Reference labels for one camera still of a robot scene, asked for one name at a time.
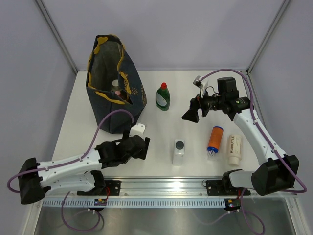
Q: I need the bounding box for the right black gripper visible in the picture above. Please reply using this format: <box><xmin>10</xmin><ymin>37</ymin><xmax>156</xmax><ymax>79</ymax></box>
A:
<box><xmin>182</xmin><ymin>87</ymin><xmax>225</xmax><ymax>123</ymax></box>

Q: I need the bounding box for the green dish soap bottle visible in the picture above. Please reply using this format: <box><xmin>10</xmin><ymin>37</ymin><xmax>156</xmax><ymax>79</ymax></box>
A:
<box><xmin>156</xmin><ymin>82</ymin><xmax>171</xmax><ymax>111</ymax></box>

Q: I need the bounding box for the peach baby oil bottle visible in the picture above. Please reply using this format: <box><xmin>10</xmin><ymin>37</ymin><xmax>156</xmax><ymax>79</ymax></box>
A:
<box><xmin>115</xmin><ymin>90</ymin><xmax>129</xmax><ymax>102</ymax></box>

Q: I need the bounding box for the pale green cylindrical bottle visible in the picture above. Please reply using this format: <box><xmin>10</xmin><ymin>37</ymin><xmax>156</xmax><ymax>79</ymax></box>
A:
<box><xmin>111</xmin><ymin>79</ymin><xmax>121</xmax><ymax>92</ymax></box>

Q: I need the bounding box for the dark blue canvas bag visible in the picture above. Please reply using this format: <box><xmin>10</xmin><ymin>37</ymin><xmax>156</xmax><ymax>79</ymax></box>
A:
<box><xmin>86</xmin><ymin>34</ymin><xmax>147</xmax><ymax>134</ymax></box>

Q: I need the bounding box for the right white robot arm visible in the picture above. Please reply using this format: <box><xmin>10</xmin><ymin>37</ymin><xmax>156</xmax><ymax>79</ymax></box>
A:
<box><xmin>182</xmin><ymin>77</ymin><xmax>299</xmax><ymax>196</ymax></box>

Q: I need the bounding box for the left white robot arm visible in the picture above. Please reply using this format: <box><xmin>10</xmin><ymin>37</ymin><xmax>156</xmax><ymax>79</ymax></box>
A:
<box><xmin>18</xmin><ymin>131</ymin><xmax>150</xmax><ymax>205</ymax></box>

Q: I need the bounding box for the orange blue tube bottle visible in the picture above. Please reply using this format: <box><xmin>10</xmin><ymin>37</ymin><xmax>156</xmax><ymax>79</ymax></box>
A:
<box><xmin>207</xmin><ymin>126</ymin><xmax>224</xmax><ymax>157</ymax></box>

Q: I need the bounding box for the clear bottle black cap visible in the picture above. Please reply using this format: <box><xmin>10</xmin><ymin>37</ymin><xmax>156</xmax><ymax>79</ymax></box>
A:
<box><xmin>172</xmin><ymin>139</ymin><xmax>185</xmax><ymax>166</ymax></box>

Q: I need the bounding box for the cream Murrayle bottle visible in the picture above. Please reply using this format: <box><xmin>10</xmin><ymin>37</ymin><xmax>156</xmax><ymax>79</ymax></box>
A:
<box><xmin>226</xmin><ymin>134</ymin><xmax>243</xmax><ymax>166</ymax></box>

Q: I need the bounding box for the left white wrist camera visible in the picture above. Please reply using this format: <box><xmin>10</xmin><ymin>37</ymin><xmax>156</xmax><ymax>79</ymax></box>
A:
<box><xmin>129</xmin><ymin>123</ymin><xmax>146</xmax><ymax>137</ymax></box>

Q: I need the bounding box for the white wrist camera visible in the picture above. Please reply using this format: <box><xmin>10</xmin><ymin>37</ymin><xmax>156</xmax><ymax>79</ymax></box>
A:
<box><xmin>129</xmin><ymin>123</ymin><xmax>146</xmax><ymax>137</ymax></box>
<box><xmin>193</xmin><ymin>75</ymin><xmax>208</xmax><ymax>96</ymax></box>

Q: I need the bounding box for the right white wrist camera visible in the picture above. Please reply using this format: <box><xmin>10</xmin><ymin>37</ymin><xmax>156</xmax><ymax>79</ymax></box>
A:
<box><xmin>193</xmin><ymin>75</ymin><xmax>208</xmax><ymax>96</ymax></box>

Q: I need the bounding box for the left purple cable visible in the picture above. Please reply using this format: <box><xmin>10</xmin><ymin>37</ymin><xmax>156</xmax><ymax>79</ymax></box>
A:
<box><xmin>6</xmin><ymin>109</ymin><xmax>134</xmax><ymax>232</ymax></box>

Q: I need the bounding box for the aluminium mounting rail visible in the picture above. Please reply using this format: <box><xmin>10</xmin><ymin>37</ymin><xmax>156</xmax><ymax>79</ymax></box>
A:
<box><xmin>33</xmin><ymin>177</ymin><xmax>298</xmax><ymax>199</ymax></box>

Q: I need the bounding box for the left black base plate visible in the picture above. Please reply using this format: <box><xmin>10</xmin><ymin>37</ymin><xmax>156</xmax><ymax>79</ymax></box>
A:
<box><xmin>77</xmin><ymin>180</ymin><xmax>122</xmax><ymax>196</ymax></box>

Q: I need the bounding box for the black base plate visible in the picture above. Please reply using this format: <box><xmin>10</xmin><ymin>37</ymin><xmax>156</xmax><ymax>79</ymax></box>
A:
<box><xmin>204</xmin><ymin>179</ymin><xmax>244</xmax><ymax>196</ymax></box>
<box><xmin>77</xmin><ymin>180</ymin><xmax>122</xmax><ymax>196</ymax></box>

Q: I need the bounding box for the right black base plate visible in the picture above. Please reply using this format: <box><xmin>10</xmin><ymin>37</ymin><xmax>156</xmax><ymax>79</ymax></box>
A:
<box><xmin>204</xmin><ymin>179</ymin><xmax>244</xmax><ymax>196</ymax></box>

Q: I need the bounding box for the slotted grey cable duct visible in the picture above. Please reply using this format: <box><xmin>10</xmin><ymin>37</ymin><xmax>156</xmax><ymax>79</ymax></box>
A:
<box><xmin>43</xmin><ymin>197</ymin><xmax>226</xmax><ymax>208</ymax></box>

